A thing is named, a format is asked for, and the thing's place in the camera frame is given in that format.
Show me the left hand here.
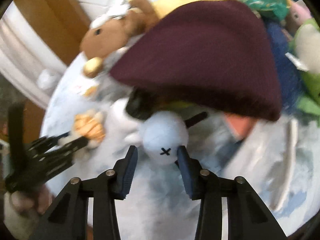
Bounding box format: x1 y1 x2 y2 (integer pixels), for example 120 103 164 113
4 185 54 239

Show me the green white bird plush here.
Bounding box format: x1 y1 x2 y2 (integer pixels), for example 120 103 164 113
285 18 319 117

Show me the brown bear plush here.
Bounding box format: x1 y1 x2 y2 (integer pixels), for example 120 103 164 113
80 0 159 78

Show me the white ball plush toy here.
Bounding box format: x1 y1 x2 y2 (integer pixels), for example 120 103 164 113
125 111 189 165

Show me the maroon knit beanie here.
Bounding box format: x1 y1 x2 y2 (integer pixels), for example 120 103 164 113
110 0 281 121

